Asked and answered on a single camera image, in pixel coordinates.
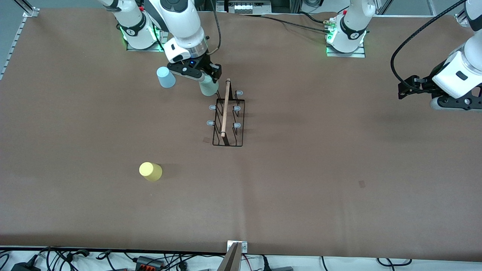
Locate thin black cable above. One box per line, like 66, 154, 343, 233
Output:
241, 14, 332, 35

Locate black wire cup holder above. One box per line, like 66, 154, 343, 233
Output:
206, 78, 246, 148

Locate silver post mounting bracket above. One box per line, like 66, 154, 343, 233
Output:
227, 240, 248, 253

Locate white terminal block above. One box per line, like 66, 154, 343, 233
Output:
228, 0, 261, 15

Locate arm black gripper cable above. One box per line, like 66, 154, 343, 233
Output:
390, 0, 469, 93
205, 0, 223, 57

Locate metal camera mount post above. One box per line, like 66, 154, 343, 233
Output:
217, 242, 243, 271

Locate right arm black gripper cable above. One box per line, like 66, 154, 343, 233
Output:
205, 0, 223, 57

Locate mint green plastic cup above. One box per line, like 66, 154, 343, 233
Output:
198, 73, 219, 97

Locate left arm black gripper cable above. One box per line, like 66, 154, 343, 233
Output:
390, 0, 469, 93

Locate perforated metal edge rail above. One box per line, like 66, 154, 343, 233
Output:
0, 15, 31, 80

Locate light blue plastic cup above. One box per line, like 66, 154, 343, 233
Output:
156, 66, 176, 89

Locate black box orange connectors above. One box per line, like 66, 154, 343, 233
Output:
135, 256, 165, 270

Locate black power adapter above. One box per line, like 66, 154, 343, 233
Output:
11, 261, 41, 271

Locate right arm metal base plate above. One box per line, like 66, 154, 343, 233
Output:
125, 11, 168, 52

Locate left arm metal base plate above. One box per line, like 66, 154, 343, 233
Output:
326, 41, 366, 58

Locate yellow plastic cup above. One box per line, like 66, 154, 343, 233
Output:
139, 162, 163, 182

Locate thick black cable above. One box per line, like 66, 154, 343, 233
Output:
297, 11, 328, 25

